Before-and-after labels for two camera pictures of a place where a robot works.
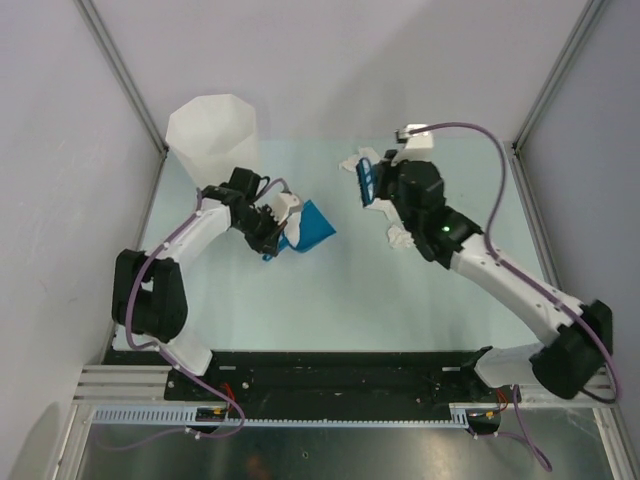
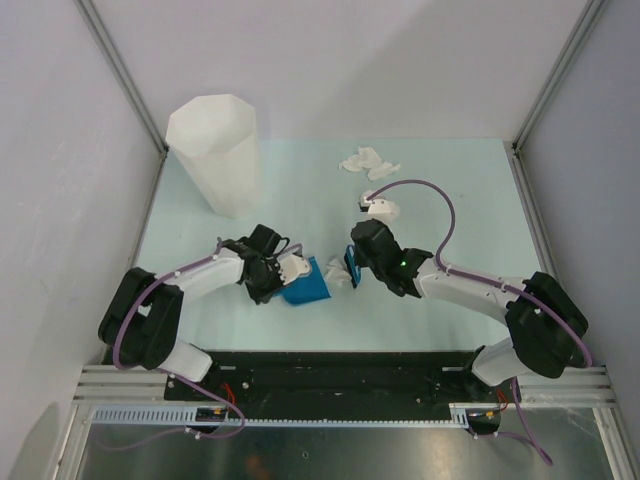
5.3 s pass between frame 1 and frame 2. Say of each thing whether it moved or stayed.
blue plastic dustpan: moved
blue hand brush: moved
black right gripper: moved
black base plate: stayed
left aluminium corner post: stayed
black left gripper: moved
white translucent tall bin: stayed
